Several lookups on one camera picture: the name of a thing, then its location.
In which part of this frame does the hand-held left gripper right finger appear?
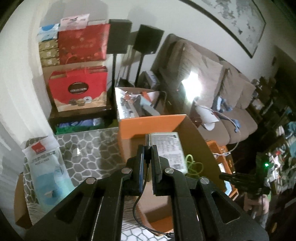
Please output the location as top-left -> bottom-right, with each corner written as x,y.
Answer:
151,145 -> 270,241

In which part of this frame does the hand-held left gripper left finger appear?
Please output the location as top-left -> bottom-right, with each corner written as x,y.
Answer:
25,144 -> 149,241

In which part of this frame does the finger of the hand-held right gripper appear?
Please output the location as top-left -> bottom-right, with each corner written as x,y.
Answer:
228,179 -> 248,187
219,173 -> 247,181

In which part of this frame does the grey labelled packet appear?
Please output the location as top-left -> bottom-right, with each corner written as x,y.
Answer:
148,132 -> 188,175

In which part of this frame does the green cable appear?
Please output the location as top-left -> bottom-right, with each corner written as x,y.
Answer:
184,154 -> 204,175

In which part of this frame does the orange cardboard box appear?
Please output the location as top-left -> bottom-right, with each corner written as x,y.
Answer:
117,114 -> 228,237

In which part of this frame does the white blue packet red label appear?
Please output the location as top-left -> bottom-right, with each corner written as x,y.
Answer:
22,136 -> 75,212

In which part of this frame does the person's right hand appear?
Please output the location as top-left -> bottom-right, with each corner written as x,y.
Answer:
244,192 -> 270,229

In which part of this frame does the orange plastic basket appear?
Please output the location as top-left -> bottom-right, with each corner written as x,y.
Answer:
206,139 -> 238,201

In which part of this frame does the cluttered wooden shelf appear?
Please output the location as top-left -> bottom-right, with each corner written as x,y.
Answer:
252,76 -> 296,232

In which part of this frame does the grey white patterned blanket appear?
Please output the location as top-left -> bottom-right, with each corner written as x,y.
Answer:
23,127 -> 176,241

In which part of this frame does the brown sofa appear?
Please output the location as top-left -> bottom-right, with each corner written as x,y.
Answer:
150,34 -> 259,145

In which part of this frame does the open carton of assorted parts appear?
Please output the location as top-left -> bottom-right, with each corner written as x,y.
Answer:
115,87 -> 162,122

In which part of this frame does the green blue folded cloth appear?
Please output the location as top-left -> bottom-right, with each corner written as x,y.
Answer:
55,118 -> 104,135

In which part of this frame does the dark wooden side table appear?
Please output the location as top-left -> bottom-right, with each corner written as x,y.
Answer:
48,108 -> 116,135

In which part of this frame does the brown sofa cushion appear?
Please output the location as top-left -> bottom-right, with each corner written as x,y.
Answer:
236,81 -> 257,109
220,67 -> 241,109
178,43 -> 223,102

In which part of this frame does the red gift bag round label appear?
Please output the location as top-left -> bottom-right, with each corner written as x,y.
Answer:
48,65 -> 109,112

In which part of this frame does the black speaker on stand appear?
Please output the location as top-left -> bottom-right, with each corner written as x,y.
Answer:
107,19 -> 132,93
133,24 -> 164,87

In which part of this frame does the white curtain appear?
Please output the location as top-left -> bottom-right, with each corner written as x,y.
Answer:
0,109 -> 53,176

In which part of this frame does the brown cardboard box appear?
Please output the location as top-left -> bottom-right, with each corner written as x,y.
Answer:
14,173 -> 33,229

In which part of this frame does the red floral gift bag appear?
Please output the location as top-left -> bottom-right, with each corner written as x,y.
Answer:
57,23 -> 111,64

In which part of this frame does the pink packet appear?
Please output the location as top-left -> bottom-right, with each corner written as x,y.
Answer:
60,14 -> 90,29

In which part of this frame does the framed ink painting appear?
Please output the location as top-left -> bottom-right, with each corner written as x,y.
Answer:
179,0 -> 266,58

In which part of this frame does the blue white tissue pack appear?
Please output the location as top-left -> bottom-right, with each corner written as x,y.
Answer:
37,23 -> 61,42

